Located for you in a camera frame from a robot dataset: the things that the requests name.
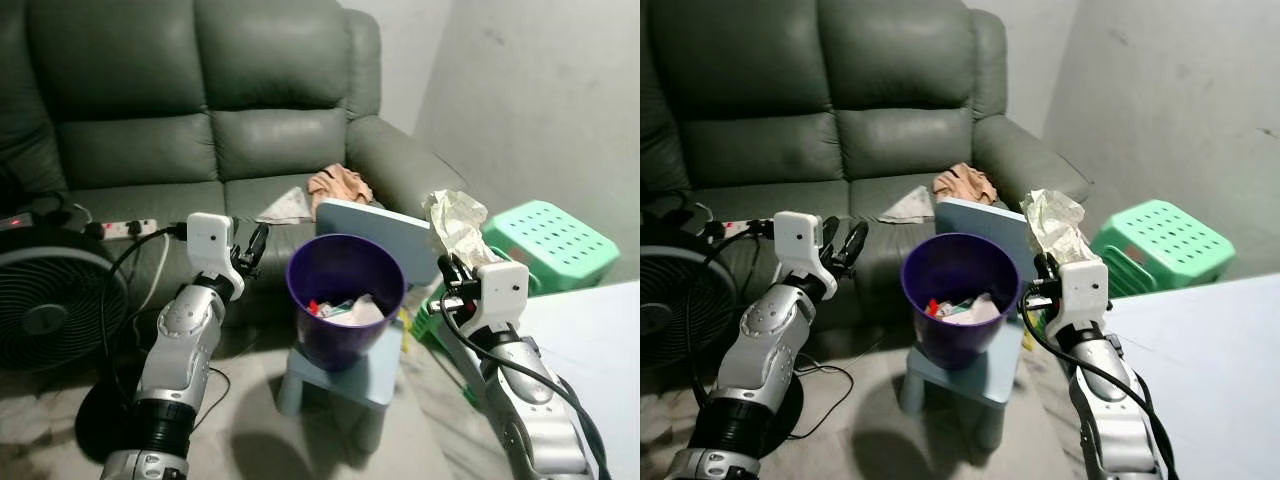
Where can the cream paper trash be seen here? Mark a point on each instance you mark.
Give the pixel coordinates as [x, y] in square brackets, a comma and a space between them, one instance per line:
[455, 225]
[1052, 222]

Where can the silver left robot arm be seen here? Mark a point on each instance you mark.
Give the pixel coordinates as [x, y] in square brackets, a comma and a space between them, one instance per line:
[765, 335]
[185, 330]

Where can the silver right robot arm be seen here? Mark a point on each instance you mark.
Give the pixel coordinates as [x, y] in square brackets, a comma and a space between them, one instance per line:
[525, 385]
[1110, 400]

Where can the white paper trash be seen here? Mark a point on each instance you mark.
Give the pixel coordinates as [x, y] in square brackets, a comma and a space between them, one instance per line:
[975, 312]
[360, 312]

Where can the purple plastic rubbish bin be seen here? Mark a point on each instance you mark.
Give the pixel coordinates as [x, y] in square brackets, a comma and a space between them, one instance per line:
[345, 265]
[960, 265]

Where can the red trash piece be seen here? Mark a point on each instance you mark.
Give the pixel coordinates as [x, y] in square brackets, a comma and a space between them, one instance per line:
[316, 308]
[934, 308]

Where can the yellow scrap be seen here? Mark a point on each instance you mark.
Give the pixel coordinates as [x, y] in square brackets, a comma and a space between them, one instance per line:
[406, 330]
[1027, 330]

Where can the grey white flat cloth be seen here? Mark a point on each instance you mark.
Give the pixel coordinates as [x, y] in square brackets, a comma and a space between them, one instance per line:
[912, 205]
[288, 208]

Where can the light blue plastic chair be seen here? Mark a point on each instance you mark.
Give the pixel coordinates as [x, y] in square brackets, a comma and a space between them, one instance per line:
[985, 220]
[375, 225]

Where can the white power strip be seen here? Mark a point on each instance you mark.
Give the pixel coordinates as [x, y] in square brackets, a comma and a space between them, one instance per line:
[740, 228]
[125, 229]

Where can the green plastic stool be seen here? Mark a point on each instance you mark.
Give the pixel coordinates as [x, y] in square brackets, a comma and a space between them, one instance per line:
[555, 240]
[1165, 240]

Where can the pink crumpled cloth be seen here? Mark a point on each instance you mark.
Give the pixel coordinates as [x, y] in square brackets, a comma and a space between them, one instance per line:
[965, 185]
[340, 187]

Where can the dark green leather sofa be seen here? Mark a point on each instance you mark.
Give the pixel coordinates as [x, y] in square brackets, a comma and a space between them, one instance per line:
[760, 120]
[140, 120]

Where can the black floor fan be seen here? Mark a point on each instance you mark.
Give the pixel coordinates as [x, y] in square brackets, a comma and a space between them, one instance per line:
[50, 300]
[670, 310]

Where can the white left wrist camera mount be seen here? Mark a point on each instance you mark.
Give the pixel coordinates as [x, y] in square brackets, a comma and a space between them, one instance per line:
[208, 240]
[797, 240]

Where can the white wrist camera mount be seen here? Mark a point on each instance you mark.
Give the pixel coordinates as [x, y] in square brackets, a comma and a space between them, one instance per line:
[505, 295]
[797, 240]
[208, 240]
[1085, 295]

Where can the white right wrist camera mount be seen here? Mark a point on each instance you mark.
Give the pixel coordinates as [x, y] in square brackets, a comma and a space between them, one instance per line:
[1085, 295]
[505, 295]

